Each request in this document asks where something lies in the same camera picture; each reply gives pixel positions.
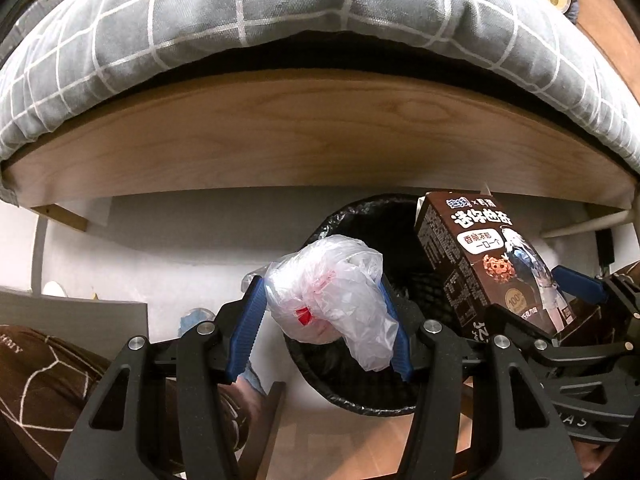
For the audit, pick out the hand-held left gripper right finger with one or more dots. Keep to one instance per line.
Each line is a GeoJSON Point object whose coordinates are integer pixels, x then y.
{"type": "Point", "coordinates": [402, 355]}

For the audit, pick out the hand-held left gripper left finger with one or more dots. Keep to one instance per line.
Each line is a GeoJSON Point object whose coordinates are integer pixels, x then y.
{"type": "Point", "coordinates": [245, 330]}

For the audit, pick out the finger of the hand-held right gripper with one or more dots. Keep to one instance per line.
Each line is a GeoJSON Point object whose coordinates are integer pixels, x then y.
{"type": "Point", "coordinates": [580, 284]}
{"type": "Point", "coordinates": [590, 352]}

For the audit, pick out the clear plastic bag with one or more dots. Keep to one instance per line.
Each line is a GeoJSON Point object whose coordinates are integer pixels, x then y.
{"type": "Point", "coordinates": [320, 280]}

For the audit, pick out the brown snack carton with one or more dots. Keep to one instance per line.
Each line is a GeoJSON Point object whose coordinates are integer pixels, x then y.
{"type": "Point", "coordinates": [480, 270]}

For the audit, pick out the black mesh trash bin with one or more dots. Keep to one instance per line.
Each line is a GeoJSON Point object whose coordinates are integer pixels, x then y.
{"type": "Point", "coordinates": [400, 240]}

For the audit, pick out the white bed leg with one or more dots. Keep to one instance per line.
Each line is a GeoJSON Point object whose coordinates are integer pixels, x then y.
{"type": "Point", "coordinates": [585, 224]}

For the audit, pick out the grey panel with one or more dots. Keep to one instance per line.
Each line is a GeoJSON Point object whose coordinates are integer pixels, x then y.
{"type": "Point", "coordinates": [75, 315]}

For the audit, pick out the person's left leg brown pajama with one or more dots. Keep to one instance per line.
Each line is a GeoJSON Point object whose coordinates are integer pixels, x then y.
{"type": "Point", "coordinates": [45, 375]}

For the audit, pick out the wooden headboard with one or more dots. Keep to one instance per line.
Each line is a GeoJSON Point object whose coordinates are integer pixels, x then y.
{"type": "Point", "coordinates": [610, 10]}

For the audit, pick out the grey checked bed mattress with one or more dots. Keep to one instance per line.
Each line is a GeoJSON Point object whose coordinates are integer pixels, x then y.
{"type": "Point", "coordinates": [300, 0]}

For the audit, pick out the wooden bed frame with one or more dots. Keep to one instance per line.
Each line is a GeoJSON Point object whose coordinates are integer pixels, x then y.
{"type": "Point", "coordinates": [300, 145]}

